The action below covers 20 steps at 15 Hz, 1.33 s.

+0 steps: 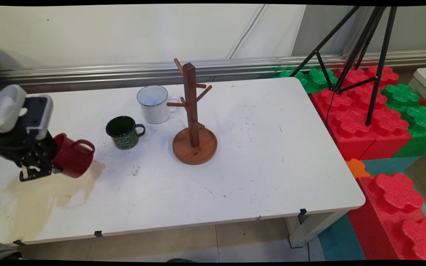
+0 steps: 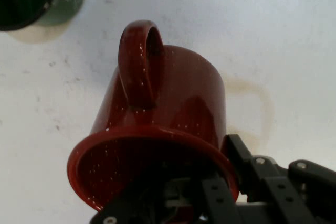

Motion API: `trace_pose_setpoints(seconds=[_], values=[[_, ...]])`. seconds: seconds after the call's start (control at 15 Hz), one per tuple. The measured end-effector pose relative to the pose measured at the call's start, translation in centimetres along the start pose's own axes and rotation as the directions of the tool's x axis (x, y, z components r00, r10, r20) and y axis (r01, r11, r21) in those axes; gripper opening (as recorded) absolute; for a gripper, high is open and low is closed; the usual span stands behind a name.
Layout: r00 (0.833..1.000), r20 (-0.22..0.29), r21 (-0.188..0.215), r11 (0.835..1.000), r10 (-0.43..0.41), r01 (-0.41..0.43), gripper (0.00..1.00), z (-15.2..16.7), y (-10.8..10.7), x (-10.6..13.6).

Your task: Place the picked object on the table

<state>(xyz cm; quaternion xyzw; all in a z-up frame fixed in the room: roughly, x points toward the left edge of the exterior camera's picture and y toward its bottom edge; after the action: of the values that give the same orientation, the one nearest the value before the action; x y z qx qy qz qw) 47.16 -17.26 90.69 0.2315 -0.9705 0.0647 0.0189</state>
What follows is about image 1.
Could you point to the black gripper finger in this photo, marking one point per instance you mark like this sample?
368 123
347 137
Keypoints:
41 173
51 153

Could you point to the green foam building block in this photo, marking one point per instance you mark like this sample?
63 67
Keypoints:
422 122
318 79

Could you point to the red foam building block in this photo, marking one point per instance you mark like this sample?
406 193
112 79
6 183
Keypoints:
350 144
385 75

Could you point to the white enamel mug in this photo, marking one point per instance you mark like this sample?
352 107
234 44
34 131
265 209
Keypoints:
155 111

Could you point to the white table leg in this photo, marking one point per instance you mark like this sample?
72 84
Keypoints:
309 229

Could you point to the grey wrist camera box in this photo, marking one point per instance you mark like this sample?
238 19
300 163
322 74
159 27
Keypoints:
37 114

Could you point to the orange foam piece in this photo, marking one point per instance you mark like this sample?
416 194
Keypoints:
357 169

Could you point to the brown wooden mug tree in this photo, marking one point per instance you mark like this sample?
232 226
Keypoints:
194 147

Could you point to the dark green enamel mug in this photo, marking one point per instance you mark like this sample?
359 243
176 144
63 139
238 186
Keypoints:
124 138

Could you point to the red enamel mug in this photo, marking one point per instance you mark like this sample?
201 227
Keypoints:
74 159

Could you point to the black tripod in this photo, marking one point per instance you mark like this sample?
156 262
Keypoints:
378 75

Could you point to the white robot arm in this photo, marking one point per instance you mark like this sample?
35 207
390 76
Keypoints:
4 107

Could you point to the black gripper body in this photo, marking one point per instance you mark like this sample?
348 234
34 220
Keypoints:
17 147

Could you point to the aluminium wall rail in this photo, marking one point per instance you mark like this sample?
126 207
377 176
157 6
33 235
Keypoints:
87 72

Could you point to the dark grey bundle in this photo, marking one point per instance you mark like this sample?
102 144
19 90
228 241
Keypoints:
2 253

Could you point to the teal foam block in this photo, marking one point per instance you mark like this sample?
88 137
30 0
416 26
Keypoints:
340 240
386 165

